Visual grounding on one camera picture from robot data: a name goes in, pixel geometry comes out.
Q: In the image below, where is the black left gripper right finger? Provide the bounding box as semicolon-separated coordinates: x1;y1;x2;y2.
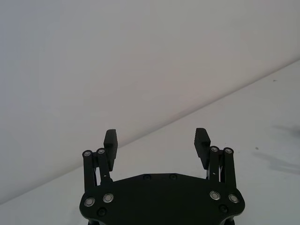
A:
194;127;238;188

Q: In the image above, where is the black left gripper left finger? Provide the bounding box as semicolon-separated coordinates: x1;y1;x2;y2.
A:
82;128;119;191

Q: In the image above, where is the white table cloth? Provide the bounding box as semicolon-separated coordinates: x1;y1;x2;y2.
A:
0;60;300;225

